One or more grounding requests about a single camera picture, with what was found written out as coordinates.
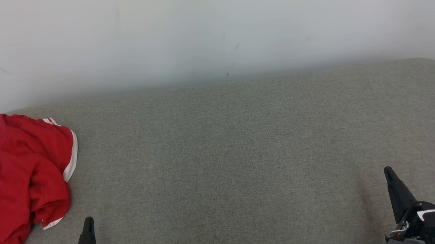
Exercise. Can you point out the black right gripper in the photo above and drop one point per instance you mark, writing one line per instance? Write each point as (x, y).
(411, 235)

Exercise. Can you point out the red shorts white trim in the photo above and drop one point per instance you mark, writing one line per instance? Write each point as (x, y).
(15, 159)

